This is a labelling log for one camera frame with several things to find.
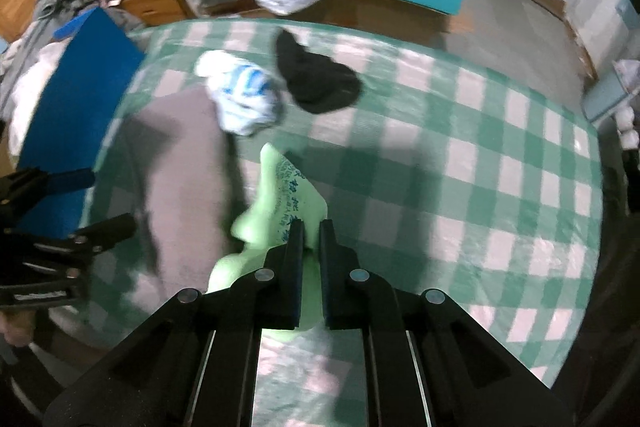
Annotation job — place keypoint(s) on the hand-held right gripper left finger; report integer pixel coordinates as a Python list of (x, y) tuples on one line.
[(295, 267)]

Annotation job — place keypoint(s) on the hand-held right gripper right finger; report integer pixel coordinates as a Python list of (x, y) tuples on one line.
[(330, 272)]

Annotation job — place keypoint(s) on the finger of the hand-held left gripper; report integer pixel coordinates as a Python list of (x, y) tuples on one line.
[(105, 229), (60, 181)]

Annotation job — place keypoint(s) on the light green printed cloth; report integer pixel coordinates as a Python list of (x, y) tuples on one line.
[(280, 197)]

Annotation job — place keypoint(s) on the blue cardboard shoe box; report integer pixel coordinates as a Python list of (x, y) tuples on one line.
[(75, 107)]

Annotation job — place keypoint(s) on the grey cloth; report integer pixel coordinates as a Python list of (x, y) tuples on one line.
[(180, 187)]

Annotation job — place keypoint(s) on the person's left hand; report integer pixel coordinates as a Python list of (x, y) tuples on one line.
[(17, 329)]

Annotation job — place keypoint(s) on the green white checkered tablecloth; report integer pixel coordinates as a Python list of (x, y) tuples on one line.
[(475, 207)]

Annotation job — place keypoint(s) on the white blue striped sock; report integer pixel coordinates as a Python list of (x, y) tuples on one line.
[(240, 92)]

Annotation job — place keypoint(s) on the black sock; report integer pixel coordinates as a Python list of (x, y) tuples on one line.
[(320, 82)]

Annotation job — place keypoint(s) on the wooden drawer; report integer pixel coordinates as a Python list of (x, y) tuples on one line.
[(150, 7)]

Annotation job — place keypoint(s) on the brown cardboard box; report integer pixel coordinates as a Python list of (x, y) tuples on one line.
[(390, 17)]

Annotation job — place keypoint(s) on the light blue trash bin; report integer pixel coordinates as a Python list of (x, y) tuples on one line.
[(605, 97)]

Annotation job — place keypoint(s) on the group of shoes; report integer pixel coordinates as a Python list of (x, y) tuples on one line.
[(627, 124)]

